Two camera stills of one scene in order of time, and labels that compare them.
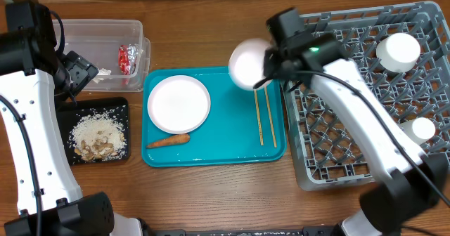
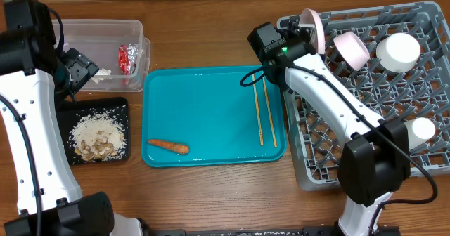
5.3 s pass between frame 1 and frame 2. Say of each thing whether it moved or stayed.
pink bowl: moved
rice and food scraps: stayed
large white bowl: stayed
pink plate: moved
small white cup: stayed
